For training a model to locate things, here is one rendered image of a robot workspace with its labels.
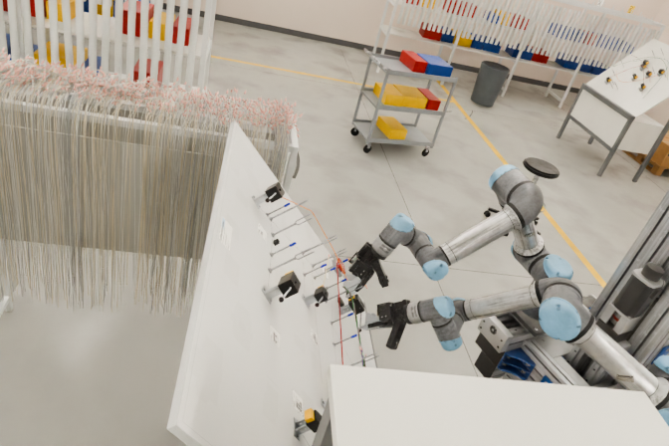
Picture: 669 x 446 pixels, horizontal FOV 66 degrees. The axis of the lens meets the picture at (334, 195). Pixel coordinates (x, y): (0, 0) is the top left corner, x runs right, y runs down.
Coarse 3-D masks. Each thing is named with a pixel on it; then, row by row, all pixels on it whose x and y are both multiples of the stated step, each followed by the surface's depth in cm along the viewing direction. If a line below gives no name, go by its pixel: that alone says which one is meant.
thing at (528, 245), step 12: (504, 168) 182; (516, 168) 182; (492, 180) 184; (504, 180) 179; (516, 180) 176; (528, 180) 175; (504, 192) 178; (504, 204) 184; (528, 228) 193; (516, 240) 202; (528, 240) 197; (540, 240) 202; (516, 252) 206; (528, 252) 201; (540, 252) 201; (528, 264) 204
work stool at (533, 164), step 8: (528, 160) 476; (536, 160) 481; (544, 160) 486; (528, 168) 468; (536, 168) 464; (544, 168) 469; (552, 168) 473; (536, 176) 478; (544, 176) 461; (552, 176) 461; (488, 208) 509; (488, 216) 510; (536, 224) 515
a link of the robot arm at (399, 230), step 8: (400, 216) 175; (392, 224) 175; (400, 224) 173; (408, 224) 173; (384, 232) 176; (392, 232) 174; (400, 232) 174; (408, 232) 175; (384, 240) 176; (392, 240) 175; (400, 240) 176; (408, 240) 177; (392, 248) 177
